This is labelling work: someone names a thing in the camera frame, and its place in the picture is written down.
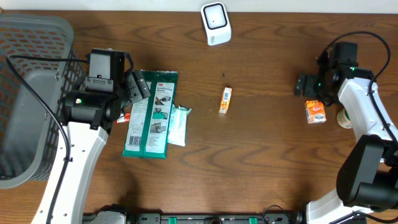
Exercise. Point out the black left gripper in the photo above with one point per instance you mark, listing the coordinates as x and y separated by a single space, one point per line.
139 84

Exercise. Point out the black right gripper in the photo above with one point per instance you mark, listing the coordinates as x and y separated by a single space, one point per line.
306 89

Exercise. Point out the orange small box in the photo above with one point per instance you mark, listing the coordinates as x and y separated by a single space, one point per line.
225 100
315 112

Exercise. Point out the red snack stick packet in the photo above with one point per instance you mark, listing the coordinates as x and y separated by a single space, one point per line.
124 118

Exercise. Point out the green white gloves package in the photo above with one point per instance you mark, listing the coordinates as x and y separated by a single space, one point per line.
148 128

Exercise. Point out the green lid jar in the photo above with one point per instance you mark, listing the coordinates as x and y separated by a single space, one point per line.
343 119

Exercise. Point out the white mint wipes pack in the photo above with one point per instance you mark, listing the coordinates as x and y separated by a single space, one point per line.
178 125

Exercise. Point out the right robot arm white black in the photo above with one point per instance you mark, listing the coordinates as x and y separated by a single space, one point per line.
367 180

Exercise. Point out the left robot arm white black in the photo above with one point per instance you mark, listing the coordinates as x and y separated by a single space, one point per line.
86 121

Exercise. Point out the white barcode scanner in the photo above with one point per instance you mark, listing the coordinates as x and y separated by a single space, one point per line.
216 23

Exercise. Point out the grey plastic mesh basket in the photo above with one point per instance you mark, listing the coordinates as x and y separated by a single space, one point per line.
29 136

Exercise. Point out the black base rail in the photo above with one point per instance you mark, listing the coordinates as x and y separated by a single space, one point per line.
272 217

